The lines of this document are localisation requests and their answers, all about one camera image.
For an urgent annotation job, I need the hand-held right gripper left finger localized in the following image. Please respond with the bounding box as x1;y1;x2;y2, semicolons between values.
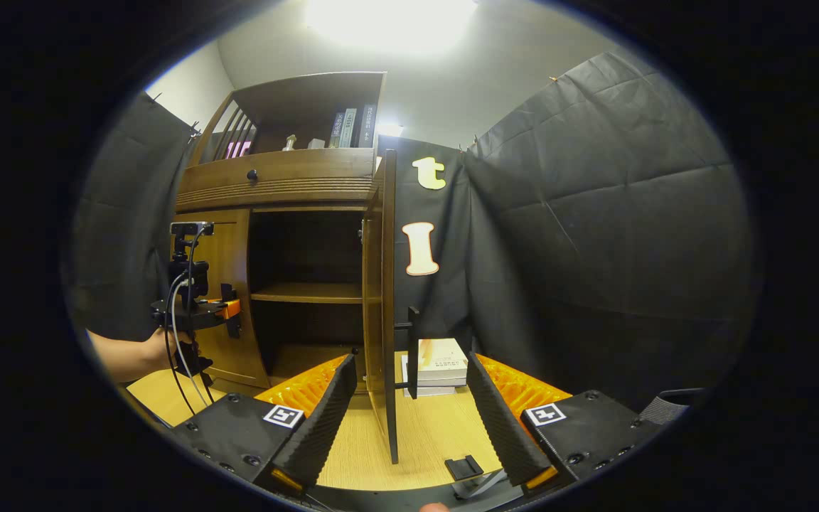
168;353;358;495

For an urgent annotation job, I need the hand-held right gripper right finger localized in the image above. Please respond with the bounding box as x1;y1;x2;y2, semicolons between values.
466;352;659;491

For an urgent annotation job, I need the black door handle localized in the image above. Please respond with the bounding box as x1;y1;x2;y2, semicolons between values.
220;283;242;339
394;306;421;400

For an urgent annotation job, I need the wooden double-door shoe cabinet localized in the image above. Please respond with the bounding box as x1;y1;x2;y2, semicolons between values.
171;71;400;466

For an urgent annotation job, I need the wooden cabinet drawer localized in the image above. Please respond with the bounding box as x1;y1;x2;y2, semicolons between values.
178;148;382;193

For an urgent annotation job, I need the small black clip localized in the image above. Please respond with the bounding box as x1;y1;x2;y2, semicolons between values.
445;455;485;481

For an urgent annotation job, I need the wooden inner shelf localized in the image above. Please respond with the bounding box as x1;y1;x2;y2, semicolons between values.
250;282;364;305

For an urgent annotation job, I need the black backdrop cloth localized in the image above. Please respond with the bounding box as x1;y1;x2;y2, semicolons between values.
61;50;762;413

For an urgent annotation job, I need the ceiling light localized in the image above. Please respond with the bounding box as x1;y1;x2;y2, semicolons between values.
303;0;478;58

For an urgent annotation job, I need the black cable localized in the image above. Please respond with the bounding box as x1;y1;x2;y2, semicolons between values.
164;226;215;417

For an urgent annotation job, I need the grey cable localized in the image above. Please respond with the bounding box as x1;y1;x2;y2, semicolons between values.
170;276;213;407

